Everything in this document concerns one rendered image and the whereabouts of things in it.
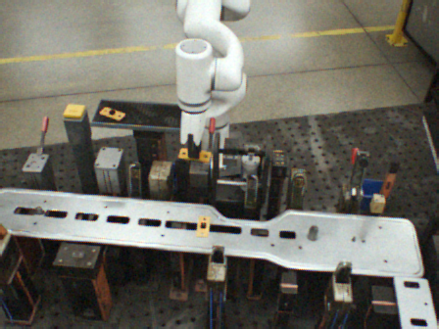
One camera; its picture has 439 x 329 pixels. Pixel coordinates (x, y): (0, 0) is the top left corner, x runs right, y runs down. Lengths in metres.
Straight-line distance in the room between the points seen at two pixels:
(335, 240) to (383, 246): 0.15
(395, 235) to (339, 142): 0.83
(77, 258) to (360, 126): 1.52
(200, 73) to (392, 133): 1.52
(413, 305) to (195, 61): 0.90
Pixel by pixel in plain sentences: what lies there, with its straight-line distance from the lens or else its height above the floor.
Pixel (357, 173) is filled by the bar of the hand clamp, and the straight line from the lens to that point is 1.64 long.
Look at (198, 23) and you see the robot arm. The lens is 1.29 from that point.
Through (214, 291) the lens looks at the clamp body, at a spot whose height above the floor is 0.99.
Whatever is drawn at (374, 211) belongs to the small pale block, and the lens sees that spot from 1.71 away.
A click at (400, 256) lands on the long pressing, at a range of 1.65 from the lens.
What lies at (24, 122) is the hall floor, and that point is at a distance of 3.77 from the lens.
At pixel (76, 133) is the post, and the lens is 1.86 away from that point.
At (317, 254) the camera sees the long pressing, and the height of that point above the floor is 1.00.
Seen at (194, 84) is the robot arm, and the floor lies 1.57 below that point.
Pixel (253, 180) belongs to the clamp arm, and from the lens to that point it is 1.63.
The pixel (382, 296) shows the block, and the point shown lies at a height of 0.98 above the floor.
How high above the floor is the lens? 2.25
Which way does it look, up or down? 45 degrees down
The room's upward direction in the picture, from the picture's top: 1 degrees clockwise
